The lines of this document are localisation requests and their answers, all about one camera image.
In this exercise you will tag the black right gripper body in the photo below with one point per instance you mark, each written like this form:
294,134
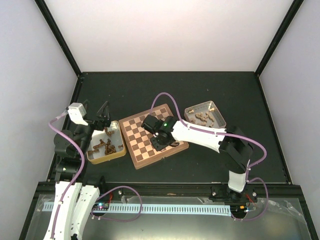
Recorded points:
161,144

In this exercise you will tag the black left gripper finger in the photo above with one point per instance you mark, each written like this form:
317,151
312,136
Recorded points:
86,104
103,112

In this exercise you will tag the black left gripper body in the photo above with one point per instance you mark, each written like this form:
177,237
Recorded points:
98,125

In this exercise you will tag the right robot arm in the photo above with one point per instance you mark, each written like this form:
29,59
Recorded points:
237,151

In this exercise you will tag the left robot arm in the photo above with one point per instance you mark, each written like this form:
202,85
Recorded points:
73,198

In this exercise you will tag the dark chess pieces pile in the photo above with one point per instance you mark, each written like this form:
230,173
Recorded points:
106,142

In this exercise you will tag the wooden chess board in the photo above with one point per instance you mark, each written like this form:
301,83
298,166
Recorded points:
138,142

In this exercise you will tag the light chess pieces pile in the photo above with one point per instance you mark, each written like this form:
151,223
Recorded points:
203,118

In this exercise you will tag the left circuit board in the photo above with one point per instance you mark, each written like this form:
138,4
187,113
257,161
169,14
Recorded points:
100,206

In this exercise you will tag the circuit board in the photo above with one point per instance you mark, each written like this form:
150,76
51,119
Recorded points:
237,209
100,206

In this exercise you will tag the right circuit board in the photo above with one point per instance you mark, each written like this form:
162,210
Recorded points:
237,209

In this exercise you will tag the gold tin tray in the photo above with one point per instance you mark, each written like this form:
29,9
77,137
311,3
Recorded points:
110,157

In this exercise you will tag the silver pink tin tray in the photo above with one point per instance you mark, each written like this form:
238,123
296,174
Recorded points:
219,120

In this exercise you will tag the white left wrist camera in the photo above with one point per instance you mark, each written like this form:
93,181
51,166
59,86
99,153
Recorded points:
76,112

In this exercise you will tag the white slotted cable duct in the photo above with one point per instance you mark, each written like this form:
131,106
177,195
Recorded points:
167,209

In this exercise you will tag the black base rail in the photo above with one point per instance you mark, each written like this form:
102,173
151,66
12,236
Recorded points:
216,191

